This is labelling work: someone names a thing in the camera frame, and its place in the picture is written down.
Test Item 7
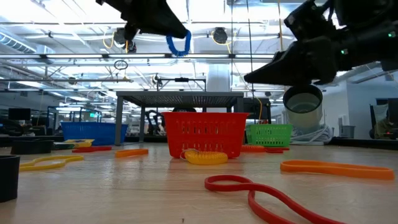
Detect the black wide band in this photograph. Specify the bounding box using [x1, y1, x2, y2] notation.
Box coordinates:
[0, 155, 21, 204]
[10, 139, 55, 156]

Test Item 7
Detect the black ceiling cable reel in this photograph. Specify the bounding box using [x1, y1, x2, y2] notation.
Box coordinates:
[212, 27, 229, 45]
[112, 27, 137, 54]

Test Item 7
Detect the white coiled cable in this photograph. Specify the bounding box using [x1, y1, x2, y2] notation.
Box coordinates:
[290, 124, 335, 144]

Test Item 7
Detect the yellow rubber band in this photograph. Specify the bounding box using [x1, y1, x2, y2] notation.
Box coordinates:
[19, 154, 85, 173]

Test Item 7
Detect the orange rubber band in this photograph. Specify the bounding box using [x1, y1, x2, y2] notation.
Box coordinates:
[280, 159, 396, 181]
[114, 148, 150, 159]

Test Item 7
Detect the green plastic basket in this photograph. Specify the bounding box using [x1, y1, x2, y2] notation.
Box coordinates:
[245, 124, 295, 149]

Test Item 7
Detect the yellow hanging cable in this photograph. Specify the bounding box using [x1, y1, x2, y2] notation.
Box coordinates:
[276, 0, 285, 52]

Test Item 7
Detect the black computer monitor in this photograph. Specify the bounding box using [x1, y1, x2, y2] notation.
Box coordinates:
[7, 108, 32, 122]

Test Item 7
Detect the grey waste bin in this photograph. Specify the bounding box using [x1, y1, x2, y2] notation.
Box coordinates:
[340, 125, 356, 139]

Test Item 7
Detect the blue coil wristband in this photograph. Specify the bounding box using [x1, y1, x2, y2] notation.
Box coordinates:
[165, 29, 192, 58]

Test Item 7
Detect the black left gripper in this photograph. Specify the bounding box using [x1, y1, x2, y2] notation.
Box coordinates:
[95, 0, 189, 41]

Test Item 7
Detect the blue plastic basket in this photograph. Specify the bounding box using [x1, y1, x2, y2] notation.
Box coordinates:
[60, 121, 129, 147]

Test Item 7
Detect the thin red rubber band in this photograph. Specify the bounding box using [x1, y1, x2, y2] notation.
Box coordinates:
[265, 146, 290, 154]
[71, 146, 113, 154]

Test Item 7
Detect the yellow coil wristband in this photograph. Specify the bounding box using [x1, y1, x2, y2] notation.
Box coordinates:
[180, 148, 229, 166]

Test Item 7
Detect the yellow carded package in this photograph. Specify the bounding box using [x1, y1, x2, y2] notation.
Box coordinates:
[63, 139, 95, 149]

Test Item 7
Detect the red plastic basket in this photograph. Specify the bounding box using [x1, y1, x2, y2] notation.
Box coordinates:
[162, 111, 250, 159]

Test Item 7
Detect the black hanging cable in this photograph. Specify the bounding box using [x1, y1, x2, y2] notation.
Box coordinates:
[245, 0, 255, 100]

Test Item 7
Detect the grey perforated metal shelf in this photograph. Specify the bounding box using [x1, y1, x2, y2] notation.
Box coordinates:
[114, 91, 244, 146]

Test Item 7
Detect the long red rubber band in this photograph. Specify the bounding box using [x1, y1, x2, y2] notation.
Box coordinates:
[204, 174, 345, 224]

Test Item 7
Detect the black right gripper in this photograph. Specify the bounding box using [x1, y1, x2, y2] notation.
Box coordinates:
[243, 0, 398, 87]

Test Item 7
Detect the orange coil wristband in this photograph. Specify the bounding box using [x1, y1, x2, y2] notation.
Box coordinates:
[241, 144, 267, 154]

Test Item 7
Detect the black aluminium frame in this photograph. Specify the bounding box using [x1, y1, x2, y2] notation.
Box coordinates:
[0, 134, 398, 152]

